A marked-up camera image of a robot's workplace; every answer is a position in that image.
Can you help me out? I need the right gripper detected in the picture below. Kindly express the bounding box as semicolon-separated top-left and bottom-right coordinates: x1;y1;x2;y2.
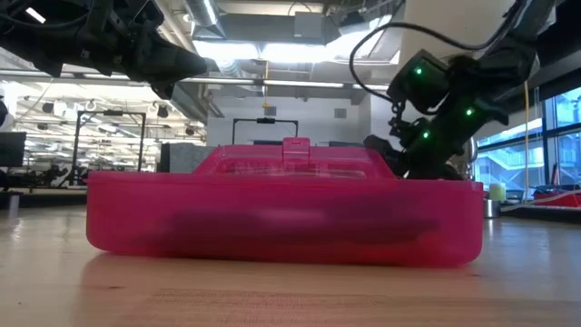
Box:
362;45;539;181

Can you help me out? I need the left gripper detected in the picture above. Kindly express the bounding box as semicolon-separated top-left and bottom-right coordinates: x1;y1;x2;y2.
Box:
81;0;208;100

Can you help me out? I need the pink translucent plastic supply box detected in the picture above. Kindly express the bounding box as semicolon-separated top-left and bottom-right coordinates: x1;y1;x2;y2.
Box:
84;136;485;268

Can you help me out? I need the grey ceiling box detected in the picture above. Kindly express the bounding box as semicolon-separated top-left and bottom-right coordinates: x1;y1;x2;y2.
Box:
293;11;324;40

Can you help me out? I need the grey partition panel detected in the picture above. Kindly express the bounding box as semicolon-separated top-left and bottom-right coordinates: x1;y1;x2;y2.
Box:
159;143;214;173

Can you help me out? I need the yellow-green cup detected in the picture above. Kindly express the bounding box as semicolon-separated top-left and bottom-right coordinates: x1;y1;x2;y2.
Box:
488;183;507;203

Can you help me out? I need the long ceiling light bar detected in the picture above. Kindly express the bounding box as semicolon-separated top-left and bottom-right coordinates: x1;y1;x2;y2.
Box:
0;67;397;92

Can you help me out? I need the red object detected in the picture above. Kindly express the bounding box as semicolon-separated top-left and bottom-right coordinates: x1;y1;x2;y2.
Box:
533;186;581;208

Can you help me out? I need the table lamp with white shade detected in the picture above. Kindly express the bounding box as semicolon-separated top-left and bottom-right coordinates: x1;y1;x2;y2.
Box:
401;0;557;219

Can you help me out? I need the black computer monitor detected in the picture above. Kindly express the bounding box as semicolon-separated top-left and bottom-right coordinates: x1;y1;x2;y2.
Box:
0;131;27;168

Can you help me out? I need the silver ventilation duct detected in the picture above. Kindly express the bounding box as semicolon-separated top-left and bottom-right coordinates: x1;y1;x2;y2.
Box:
183;0;228;40

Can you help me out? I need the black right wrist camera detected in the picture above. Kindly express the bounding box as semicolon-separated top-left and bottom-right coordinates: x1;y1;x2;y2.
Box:
386;48;451;115

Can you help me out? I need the black frame with camera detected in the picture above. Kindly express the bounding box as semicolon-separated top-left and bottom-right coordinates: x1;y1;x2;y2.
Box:
231;117;300;144

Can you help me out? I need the tall black metal frame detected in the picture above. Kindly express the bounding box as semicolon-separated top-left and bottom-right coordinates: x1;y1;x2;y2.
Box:
67;110;147;187

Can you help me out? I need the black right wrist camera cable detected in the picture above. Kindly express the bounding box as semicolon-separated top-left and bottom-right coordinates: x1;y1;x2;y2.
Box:
348;0;530;106

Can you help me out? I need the grey metal post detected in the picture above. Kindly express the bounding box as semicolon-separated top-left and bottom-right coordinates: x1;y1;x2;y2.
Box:
6;191;22;220

